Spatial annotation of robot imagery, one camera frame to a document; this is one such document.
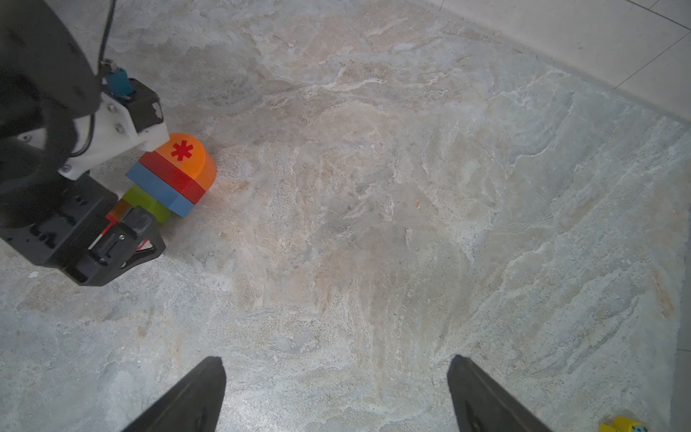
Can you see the green 2x2 lego brick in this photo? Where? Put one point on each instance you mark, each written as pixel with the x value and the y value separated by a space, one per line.
pixel 137 197

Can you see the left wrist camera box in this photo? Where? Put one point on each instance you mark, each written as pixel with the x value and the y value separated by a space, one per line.
pixel 113 113

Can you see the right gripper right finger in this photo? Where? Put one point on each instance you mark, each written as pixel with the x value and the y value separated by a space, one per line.
pixel 482 404

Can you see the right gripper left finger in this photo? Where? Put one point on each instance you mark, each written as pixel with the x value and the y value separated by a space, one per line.
pixel 192 404

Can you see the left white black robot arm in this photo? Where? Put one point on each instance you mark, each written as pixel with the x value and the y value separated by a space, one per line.
pixel 32 34

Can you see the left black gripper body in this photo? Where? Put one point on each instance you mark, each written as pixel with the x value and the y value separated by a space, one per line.
pixel 47 218

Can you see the small yellow toy piece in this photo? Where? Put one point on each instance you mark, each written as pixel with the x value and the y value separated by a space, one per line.
pixel 623 424

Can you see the red 2x4 lego brick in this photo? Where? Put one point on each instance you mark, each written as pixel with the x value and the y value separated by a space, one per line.
pixel 173 176

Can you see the brown 2x2 lego brick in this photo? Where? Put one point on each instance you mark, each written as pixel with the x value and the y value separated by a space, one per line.
pixel 118 211

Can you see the blue 2x4 lego brick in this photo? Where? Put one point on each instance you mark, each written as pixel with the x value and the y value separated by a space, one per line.
pixel 163 192

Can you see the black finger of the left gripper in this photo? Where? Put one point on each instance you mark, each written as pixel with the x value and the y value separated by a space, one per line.
pixel 131 242

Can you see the orange half-round lego piece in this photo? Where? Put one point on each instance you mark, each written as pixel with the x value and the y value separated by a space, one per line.
pixel 187 153

